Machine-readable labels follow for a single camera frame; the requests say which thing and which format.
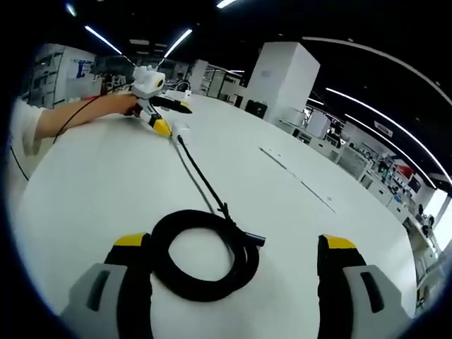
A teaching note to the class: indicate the white desk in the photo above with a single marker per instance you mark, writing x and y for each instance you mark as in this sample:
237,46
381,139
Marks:
123,183

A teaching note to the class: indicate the white shelf unit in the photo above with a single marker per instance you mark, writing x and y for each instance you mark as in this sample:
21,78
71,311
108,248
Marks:
56,74

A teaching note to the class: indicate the white power strip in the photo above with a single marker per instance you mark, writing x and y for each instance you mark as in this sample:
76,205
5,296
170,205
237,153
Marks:
178,94

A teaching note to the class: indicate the white charger adapter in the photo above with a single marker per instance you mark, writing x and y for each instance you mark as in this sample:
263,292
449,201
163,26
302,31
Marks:
180,129

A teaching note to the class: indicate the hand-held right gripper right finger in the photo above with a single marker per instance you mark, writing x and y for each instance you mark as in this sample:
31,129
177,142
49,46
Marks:
349,303

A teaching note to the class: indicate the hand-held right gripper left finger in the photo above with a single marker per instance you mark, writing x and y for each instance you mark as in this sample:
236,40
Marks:
113,303

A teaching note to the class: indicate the person's left hand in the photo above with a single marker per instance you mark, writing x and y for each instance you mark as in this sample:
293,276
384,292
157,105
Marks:
125,105

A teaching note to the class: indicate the black office chair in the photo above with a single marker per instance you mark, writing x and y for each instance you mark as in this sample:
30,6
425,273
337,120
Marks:
255,108

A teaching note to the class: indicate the long ceiling light strip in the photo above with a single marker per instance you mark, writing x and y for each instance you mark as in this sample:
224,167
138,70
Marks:
103,39
178,43

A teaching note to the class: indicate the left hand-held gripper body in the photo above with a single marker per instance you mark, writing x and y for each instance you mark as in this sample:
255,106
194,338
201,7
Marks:
146,83

